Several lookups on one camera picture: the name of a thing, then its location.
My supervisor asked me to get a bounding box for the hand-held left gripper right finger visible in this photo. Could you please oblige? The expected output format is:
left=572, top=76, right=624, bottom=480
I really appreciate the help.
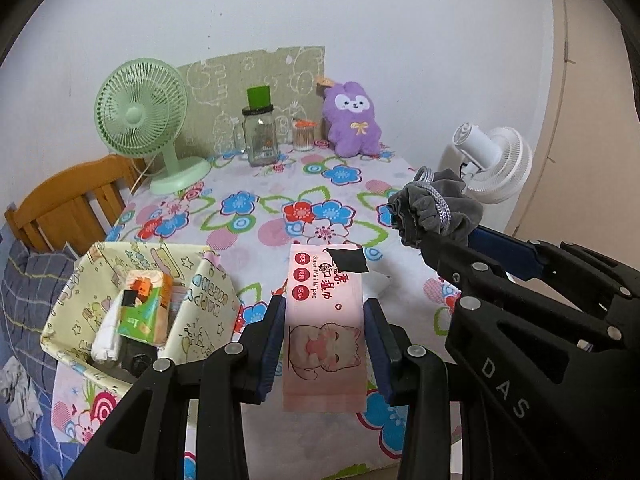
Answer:
left=363, top=297, right=467, bottom=480

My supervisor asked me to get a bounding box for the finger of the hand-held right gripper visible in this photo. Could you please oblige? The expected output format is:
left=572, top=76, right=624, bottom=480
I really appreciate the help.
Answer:
left=418, top=235, right=640, bottom=357
left=469, top=226, right=640, bottom=305

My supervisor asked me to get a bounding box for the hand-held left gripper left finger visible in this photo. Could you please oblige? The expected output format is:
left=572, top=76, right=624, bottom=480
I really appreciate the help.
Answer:
left=65, top=295, right=287, bottom=480

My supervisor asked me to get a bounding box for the pink wet wipes pack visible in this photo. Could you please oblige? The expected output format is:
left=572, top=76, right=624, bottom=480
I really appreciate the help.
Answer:
left=282, top=244, right=368, bottom=413

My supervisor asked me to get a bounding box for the yellow printed fabric storage box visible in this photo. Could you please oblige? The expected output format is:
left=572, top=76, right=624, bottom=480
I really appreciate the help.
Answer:
left=41, top=241, right=243, bottom=401

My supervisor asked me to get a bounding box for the green orange carton box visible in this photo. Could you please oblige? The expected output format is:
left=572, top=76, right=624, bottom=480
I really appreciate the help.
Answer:
left=116, top=269, right=175, bottom=345

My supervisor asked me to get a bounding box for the white fan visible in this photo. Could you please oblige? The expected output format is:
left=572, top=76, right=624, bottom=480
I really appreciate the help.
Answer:
left=452, top=121, right=535, bottom=205

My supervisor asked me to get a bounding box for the floral tablecloth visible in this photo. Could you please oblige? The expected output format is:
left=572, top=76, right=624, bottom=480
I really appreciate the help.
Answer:
left=52, top=142, right=481, bottom=480

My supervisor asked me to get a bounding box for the black object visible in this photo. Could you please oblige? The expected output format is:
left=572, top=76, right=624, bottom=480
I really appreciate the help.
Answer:
left=120, top=342, right=161, bottom=378

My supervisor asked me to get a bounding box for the beige door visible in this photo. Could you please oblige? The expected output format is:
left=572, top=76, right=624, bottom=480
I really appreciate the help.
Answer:
left=510, top=0, right=640, bottom=261

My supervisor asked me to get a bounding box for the purple plush toy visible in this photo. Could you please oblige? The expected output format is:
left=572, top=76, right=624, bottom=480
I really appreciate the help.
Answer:
left=321, top=85, right=385, bottom=157

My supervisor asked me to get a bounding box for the small clear glass mug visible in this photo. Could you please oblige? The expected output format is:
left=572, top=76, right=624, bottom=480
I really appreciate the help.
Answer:
left=227, top=120, right=248, bottom=156

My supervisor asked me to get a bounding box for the cotton swab jar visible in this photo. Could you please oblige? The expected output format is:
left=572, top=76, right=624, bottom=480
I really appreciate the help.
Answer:
left=292, top=120, right=317, bottom=152

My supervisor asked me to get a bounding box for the glass jar with green lid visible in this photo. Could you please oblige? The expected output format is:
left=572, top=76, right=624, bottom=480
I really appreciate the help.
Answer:
left=242, top=86, right=278, bottom=167

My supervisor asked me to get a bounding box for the blue plaid bedding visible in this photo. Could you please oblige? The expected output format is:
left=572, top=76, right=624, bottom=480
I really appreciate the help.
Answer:
left=0, top=220, right=81, bottom=461

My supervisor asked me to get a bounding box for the crumpled white grey cloth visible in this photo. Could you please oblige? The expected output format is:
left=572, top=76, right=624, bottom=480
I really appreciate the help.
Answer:
left=0, top=357, right=43, bottom=441

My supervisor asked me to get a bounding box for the wooden chair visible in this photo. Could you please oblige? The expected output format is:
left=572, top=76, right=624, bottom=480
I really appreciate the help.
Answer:
left=4, top=154, right=151, bottom=256

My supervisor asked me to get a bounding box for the green desk fan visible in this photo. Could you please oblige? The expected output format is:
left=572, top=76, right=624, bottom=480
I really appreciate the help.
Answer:
left=95, top=58, right=212, bottom=196

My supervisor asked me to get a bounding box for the green fan power cable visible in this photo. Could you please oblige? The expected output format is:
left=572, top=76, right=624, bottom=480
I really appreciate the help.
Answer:
left=130, top=157, right=151, bottom=193

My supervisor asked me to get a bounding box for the olive printed wall board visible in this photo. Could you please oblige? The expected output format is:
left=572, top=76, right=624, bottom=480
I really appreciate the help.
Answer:
left=176, top=46, right=327, bottom=158

